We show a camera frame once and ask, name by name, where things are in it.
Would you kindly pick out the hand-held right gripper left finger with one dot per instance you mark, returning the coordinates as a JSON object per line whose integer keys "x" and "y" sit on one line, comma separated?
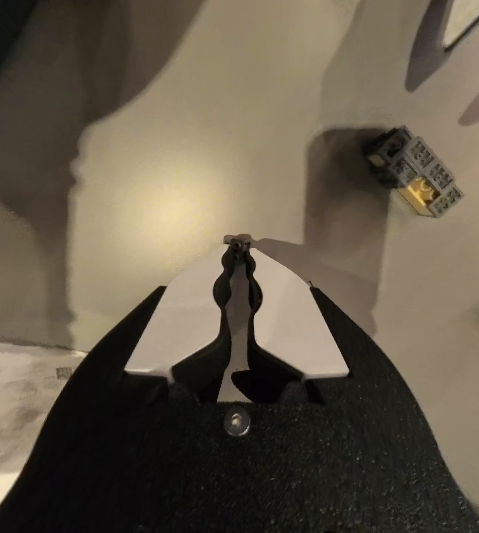
{"x": 185, "y": 316}

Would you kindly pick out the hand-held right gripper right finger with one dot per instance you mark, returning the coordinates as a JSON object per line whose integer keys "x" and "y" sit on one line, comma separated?
{"x": 301, "y": 329}

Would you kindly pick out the small light grey brick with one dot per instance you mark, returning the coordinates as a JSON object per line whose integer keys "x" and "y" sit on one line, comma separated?
{"x": 237, "y": 240}

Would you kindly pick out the yellow grey brick assembly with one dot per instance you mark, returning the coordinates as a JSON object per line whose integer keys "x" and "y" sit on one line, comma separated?
{"x": 418, "y": 170}

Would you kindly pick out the grey desk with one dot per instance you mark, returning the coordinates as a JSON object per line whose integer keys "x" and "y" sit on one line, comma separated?
{"x": 264, "y": 125}

